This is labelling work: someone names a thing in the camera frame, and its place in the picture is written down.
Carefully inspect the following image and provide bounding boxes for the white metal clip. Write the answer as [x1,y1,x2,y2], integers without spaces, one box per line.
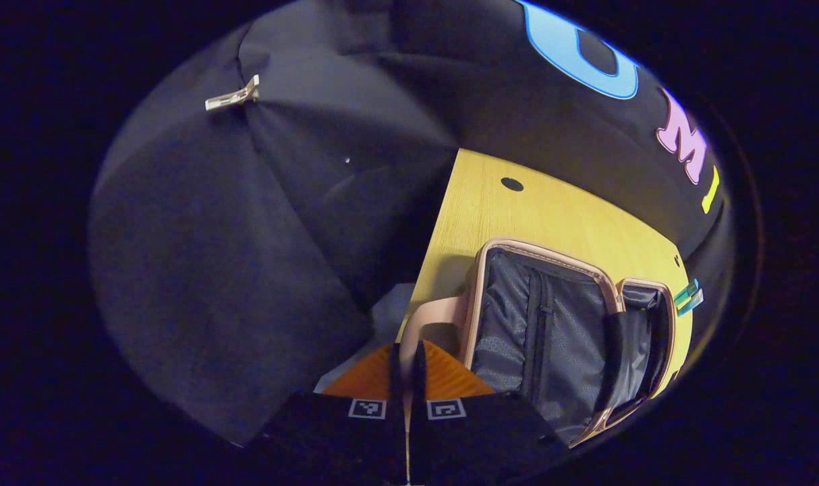
[205,74,260,112]

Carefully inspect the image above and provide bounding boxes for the pink suitcase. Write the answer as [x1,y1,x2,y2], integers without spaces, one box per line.
[397,238,680,448]

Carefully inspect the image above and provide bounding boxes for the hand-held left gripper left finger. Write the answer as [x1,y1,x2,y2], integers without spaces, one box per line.
[248,342,408,486]

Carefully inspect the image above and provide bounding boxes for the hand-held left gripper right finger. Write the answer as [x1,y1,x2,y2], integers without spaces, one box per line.
[408,340,567,486]

